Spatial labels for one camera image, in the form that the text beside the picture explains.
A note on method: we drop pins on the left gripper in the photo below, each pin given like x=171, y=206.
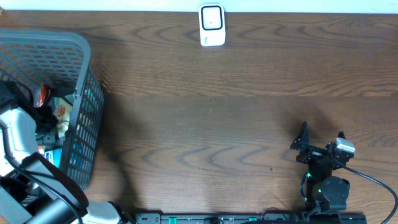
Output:
x=50, y=127

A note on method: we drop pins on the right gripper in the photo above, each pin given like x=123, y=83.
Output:
x=300, y=143

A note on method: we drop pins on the cream snack bag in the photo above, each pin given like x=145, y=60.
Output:
x=62, y=112

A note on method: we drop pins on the red snack bar wrapper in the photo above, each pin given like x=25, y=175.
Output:
x=44, y=96

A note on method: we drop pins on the light blue wipes packet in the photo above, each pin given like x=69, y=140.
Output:
x=54, y=156

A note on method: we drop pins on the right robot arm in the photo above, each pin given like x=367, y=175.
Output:
x=323, y=192

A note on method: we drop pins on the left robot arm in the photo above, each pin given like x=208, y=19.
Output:
x=33, y=190

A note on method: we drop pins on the white barcode scanner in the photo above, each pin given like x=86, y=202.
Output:
x=212, y=25

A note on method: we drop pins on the grey plastic shopping basket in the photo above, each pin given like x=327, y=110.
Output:
x=61, y=61

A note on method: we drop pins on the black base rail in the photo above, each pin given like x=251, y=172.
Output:
x=270, y=218

